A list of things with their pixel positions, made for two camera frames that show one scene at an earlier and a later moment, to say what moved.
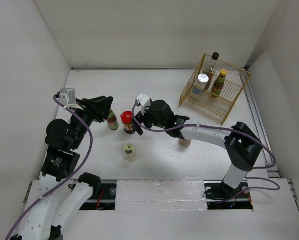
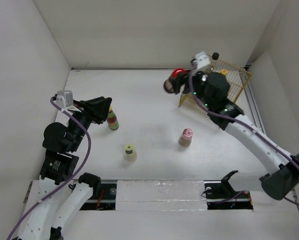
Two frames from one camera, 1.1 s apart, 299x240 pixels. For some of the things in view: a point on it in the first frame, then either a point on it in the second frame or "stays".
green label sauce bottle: (112, 120) stays
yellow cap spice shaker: (129, 153) stays
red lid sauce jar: (127, 117) to (176, 80)
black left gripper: (98, 107) stays
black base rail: (218, 198) stays
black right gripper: (149, 109) to (186, 81)
